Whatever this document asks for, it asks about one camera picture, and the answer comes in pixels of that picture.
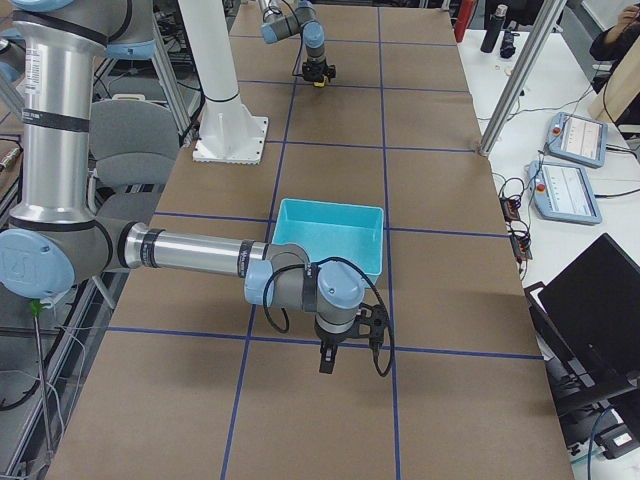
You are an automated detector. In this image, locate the seated person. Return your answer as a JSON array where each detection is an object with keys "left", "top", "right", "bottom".
[{"left": 590, "top": 3, "right": 639, "bottom": 73}]

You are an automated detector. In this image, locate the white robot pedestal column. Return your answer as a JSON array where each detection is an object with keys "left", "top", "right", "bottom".
[{"left": 179, "top": 0, "right": 269, "bottom": 165}]

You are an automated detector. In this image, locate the grey office chair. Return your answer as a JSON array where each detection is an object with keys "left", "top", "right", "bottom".
[{"left": 87, "top": 99, "right": 181, "bottom": 223}]

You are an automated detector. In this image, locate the teach pendant tablet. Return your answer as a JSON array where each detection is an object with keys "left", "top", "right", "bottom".
[
  {"left": 527, "top": 160, "right": 602, "bottom": 225},
  {"left": 546, "top": 112, "right": 608, "bottom": 168}
]

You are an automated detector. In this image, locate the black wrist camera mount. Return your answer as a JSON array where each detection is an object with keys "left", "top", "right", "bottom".
[
  {"left": 348, "top": 303, "right": 389, "bottom": 352},
  {"left": 325, "top": 65, "right": 336, "bottom": 82}
]

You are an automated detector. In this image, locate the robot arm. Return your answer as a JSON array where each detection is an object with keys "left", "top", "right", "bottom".
[
  {"left": 1, "top": 1, "right": 370, "bottom": 374},
  {"left": 258, "top": 1, "right": 336, "bottom": 88}
]

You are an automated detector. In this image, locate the black laptop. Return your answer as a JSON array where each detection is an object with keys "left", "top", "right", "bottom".
[{"left": 524, "top": 232, "right": 640, "bottom": 416}]

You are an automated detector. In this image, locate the far teach pendant tablet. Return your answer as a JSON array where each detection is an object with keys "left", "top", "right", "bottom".
[{"left": 546, "top": 112, "right": 608, "bottom": 168}]

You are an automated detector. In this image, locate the near teach pendant tablet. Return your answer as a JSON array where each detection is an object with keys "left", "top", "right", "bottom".
[{"left": 527, "top": 160, "right": 602, "bottom": 225}]

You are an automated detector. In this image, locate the aluminium frame post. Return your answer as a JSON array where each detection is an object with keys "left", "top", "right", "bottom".
[{"left": 478, "top": 0, "right": 567, "bottom": 157}]

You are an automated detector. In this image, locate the light blue plastic bin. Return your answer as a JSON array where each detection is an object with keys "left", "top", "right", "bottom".
[{"left": 272, "top": 199, "right": 384, "bottom": 282}]

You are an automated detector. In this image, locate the red cylinder bottle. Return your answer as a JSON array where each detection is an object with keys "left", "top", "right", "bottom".
[{"left": 453, "top": 0, "right": 477, "bottom": 43}]

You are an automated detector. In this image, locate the black cylinder bottle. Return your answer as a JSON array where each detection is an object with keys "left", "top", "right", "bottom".
[{"left": 480, "top": 4, "right": 508, "bottom": 53}]

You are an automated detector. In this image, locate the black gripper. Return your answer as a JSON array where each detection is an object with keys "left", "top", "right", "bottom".
[
  {"left": 302, "top": 58, "right": 330, "bottom": 82},
  {"left": 314, "top": 327, "right": 351, "bottom": 374}
]

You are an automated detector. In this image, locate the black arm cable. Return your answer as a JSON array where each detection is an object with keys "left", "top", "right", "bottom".
[{"left": 263, "top": 256, "right": 394, "bottom": 378}]

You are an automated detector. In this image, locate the orange usb hub board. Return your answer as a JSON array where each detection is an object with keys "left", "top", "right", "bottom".
[{"left": 499, "top": 198, "right": 521, "bottom": 222}]

